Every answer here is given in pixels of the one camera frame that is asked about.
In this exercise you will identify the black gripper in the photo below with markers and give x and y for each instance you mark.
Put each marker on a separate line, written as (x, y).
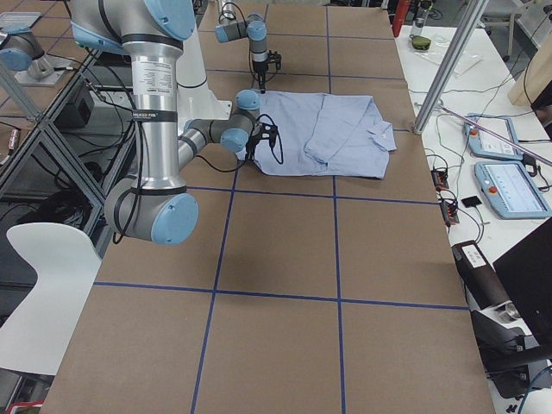
(252, 143)
(260, 70)

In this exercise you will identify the light blue striped shirt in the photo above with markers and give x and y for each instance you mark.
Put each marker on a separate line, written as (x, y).
(324, 134)

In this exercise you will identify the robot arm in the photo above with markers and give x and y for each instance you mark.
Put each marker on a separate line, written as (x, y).
(174, 112)
(233, 25)

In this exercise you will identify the green fabric pouch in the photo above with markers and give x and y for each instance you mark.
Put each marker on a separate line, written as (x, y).
(420, 43)

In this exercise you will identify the white chair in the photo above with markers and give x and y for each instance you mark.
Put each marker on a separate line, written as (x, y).
(36, 335)

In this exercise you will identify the reacher grabber stick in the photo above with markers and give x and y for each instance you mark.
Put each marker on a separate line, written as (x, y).
(496, 135)

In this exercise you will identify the near teach pendant tablet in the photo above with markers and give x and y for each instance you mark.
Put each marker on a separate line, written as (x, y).
(510, 190)

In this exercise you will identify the black monitor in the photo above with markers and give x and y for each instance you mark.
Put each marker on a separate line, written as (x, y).
(525, 273)

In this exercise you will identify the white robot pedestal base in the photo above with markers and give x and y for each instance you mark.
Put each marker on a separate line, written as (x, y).
(195, 99)

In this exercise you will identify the aluminium frame post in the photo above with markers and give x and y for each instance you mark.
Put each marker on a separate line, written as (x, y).
(468, 22)

